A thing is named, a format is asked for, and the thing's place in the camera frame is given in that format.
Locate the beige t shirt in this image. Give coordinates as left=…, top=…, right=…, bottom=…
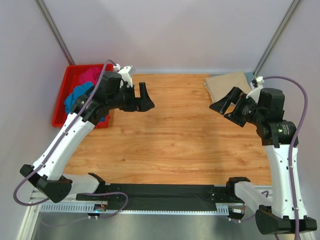
left=204, top=71, right=252, bottom=103

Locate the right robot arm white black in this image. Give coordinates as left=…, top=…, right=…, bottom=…
left=209, top=87, right=318, bottom=235

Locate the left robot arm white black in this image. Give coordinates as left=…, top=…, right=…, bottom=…
left=20, top=80, right=155, bottom=203

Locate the folded grey-blue t shirt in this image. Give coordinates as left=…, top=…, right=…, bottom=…
left=209, top=72, right=254, bottom=88

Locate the crumpled magenta t shirt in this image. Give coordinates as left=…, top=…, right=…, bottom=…
left=78, top=66, right=102, bottom=86

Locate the crumpled blue t shirt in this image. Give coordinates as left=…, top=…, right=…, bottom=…
left=64, top=81, right=95, bottom=115

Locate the red plastic bin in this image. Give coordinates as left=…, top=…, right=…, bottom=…
left=51, top=64, right=103, bottom=128

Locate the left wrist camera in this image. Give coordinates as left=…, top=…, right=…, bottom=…
left=99, top=65, right=135, bottom=96

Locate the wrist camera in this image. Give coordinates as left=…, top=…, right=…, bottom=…
left=246, top=76, right=285, bottom=121
left=99, top=65, right=135, bottom=96

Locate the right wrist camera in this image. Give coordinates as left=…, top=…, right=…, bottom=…
left=246, top=76, right=285, bottom=121

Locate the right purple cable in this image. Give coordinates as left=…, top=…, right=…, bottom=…
left=228, top=76, right=309, bottom=240

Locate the white slotted cable duct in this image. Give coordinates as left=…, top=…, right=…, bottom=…
left=39, top=202, right=229, bottom=216

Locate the right corner aluminium post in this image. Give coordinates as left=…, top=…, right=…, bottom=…
left=253, top=0, right=303, bottom=76

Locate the corner aluminium post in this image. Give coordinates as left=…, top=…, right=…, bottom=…
left=253, top=0, right=303, bottom=76
left=34, top=0, right=75, bottom=66

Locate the left corner aluminium post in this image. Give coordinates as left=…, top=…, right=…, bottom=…
left=34, top=0, right=75, bottom=66

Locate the aluminium frame rail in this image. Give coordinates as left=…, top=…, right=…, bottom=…
left=14, top=184, right=320, bottom=240

